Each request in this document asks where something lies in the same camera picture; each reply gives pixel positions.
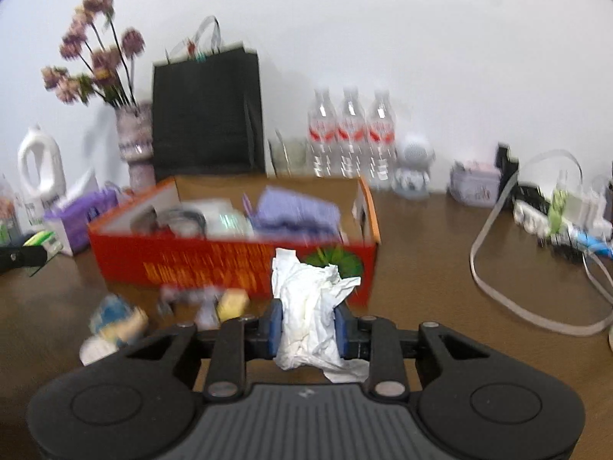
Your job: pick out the white power strip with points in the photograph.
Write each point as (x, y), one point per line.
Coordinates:
(531, 211)

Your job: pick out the white robot speaker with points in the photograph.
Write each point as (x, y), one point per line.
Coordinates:
(413, 163)

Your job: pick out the white tissue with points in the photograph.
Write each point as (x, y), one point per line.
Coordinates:
(306, 306)

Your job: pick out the green binder clip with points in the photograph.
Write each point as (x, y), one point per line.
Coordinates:
(198, 55)

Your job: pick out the small black boxes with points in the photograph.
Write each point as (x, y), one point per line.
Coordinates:
(506, 167)

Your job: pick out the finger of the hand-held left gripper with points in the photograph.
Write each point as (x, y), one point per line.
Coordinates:
(19, 258)

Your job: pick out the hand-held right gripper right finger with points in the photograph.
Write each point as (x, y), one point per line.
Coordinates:
(341, 333)

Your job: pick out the small yellow packet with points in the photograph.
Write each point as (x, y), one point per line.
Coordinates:
(233, 305)

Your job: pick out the purple fuzzy vase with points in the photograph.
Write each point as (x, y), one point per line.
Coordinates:
(135, 148)

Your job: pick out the white plastic milk jug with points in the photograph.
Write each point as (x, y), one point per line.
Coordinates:
(40, 177)

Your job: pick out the translucent cotton swab box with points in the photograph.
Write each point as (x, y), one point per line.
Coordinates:
(227, 223)

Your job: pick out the printed tin box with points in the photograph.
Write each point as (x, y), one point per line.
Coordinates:
(474, 184)

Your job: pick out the dried flower bouquet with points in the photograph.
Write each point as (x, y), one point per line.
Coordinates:
(96, 52)

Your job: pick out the clear water bottle red label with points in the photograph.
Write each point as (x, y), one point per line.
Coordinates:
(352, 139)
(381, 141)
(322, 139)

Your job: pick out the black paper bag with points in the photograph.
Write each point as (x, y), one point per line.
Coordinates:
(208, 115)

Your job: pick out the glass cup with spoon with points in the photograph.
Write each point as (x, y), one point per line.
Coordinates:
(287, 155)

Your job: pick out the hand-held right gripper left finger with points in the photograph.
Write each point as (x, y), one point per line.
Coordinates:
(275, 330)

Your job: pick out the red cardboard box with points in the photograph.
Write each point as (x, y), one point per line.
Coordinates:
(215, 268)

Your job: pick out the purple tissue pack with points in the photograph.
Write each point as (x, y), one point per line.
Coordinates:
(79, 215)

